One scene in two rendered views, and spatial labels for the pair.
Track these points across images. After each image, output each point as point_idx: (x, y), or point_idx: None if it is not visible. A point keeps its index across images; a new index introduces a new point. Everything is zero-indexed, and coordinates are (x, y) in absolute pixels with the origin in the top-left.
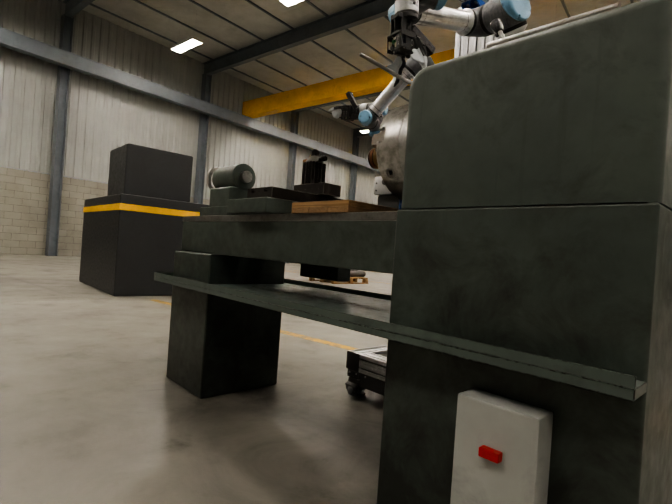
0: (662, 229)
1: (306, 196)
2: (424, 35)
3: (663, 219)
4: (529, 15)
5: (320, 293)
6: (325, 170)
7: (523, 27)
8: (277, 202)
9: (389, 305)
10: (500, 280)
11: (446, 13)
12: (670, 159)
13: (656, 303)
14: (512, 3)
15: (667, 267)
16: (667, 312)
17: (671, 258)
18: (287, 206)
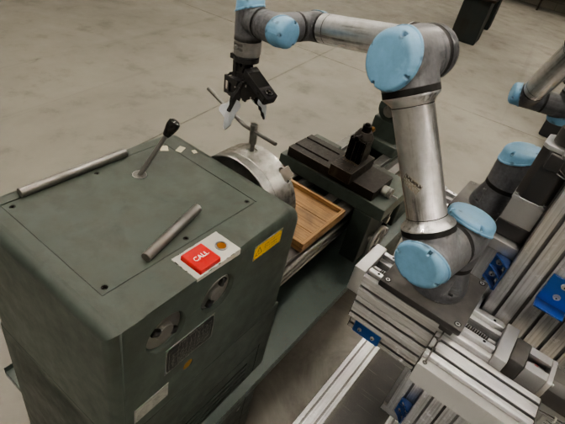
0: (10, 341)
1: (320, 166)
2: (253, 82)
3: (9, 337)
4: (397, 85)
5: (333, 252)
6: (362, 150)
7: (393, 102)
8: (288, 161)
9: (286, 298)
10: None
11: (350, 37)
12: (6, 315)
13: (18, 369)
14: (366, 58)
15: (29, 373)
16: (41, 399)
17: (36, 377)
18: (297, 167)
